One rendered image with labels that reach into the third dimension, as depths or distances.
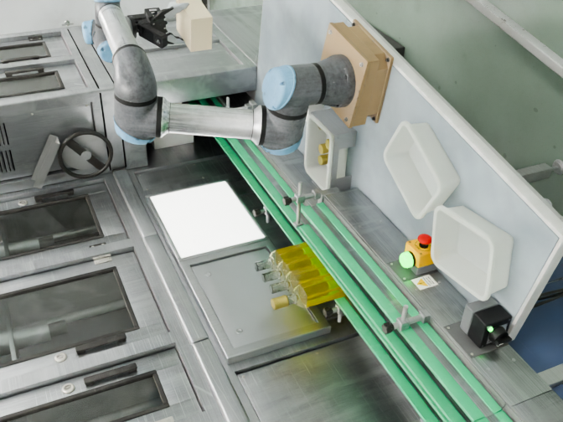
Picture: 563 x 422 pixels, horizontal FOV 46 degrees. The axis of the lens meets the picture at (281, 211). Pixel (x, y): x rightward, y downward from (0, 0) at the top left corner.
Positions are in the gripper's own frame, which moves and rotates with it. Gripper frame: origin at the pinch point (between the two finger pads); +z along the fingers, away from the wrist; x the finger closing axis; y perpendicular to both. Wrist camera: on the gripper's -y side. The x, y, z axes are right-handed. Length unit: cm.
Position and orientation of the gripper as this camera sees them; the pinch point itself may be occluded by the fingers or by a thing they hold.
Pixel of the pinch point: (189, 23)
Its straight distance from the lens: 240.5
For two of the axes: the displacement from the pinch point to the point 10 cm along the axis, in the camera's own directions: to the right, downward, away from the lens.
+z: 9.1, -2.1, 3.5
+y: -3.9, -6.6, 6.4
